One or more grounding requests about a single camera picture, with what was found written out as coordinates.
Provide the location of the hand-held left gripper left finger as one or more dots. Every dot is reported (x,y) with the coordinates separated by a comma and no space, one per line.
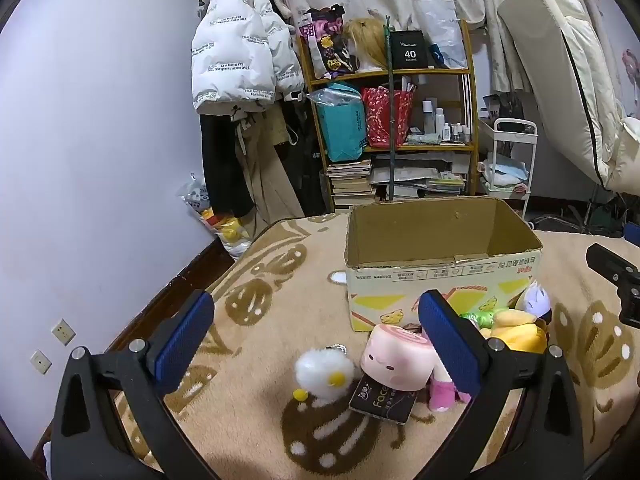
(185,342)

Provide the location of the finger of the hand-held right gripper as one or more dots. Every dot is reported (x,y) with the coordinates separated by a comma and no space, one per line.
(607,260)
(633,234)

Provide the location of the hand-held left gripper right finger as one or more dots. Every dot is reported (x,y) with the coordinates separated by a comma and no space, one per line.
(450,345)

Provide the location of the green tissue pack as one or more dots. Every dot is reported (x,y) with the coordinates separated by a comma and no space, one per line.
(477,317)

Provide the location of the pink plush toy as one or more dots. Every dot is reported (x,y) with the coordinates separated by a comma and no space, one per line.
(442,394)

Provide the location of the pink cylinder plush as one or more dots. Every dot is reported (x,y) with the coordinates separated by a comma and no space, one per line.
(395,360)

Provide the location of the yellow plush toy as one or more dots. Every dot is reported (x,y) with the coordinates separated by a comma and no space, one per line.
(520,337)

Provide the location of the printed cardboard box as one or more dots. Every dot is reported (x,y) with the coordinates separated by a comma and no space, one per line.
(400,285)

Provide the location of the purple plush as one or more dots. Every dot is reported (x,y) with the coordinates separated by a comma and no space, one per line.
(532,300)

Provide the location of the black tissue pack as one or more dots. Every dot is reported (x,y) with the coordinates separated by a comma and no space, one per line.
(380,402)

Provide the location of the metal folding stand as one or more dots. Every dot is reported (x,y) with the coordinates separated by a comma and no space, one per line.
(595,205)

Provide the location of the plastic bag of toys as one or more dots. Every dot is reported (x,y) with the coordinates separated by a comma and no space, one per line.
(225,232)

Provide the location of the beige printed blanket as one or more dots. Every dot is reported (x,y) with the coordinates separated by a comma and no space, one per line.
(300,320)

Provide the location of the white trolley cart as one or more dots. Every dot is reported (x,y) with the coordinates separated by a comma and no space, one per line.
(531,170)

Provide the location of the small white object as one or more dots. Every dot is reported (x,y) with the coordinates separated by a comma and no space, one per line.
(338,277)

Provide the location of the light blue cloth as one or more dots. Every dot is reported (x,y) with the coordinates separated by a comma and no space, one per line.
(505,170)

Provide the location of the pile of papers and magazines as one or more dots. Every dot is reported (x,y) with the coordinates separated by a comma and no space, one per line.
(425,180)

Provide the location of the black hanging coat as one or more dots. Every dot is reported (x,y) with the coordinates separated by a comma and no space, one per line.
(220,170)

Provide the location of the black bag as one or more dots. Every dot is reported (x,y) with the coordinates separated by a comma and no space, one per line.
(510,105)

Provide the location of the beige hanging garment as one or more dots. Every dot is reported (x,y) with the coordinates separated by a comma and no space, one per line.
(265,175)

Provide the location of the stack of books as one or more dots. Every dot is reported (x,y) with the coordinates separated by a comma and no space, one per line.
(350,185)

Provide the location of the cream mattress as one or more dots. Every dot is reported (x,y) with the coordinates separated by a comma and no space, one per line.
(550,60)

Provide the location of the black hanging garment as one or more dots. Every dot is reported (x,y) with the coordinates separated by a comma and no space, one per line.
(307,160)

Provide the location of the row of small bottles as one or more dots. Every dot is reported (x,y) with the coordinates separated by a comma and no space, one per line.
(437,120)

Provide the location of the red patterned bag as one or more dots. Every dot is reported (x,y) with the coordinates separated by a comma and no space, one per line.
(382,120)

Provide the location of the teal paper bag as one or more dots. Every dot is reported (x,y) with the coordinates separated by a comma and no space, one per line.
(342,130)

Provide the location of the green pole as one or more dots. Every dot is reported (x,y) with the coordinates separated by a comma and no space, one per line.
(391,110)

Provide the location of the wooden shelf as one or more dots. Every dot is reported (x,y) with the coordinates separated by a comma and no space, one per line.
(400,72)

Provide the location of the clear plastic bag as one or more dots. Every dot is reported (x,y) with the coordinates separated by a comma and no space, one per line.
(445,30)

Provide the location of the black box with white print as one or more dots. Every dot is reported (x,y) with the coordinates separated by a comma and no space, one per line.
(410,52)

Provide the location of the white puffer jacket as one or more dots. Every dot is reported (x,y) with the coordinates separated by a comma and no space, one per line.
(230,45)

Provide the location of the cartoon print tote bag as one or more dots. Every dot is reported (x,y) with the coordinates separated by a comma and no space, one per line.
(330,55)

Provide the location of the blonde wig on head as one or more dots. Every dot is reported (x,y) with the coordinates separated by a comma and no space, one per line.
(365,35)

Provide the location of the dark wooden bed frame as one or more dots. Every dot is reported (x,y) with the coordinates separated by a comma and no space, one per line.
(165,290)

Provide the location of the white wall socket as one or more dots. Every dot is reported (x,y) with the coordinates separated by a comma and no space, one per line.
(40,361)
(63,331)

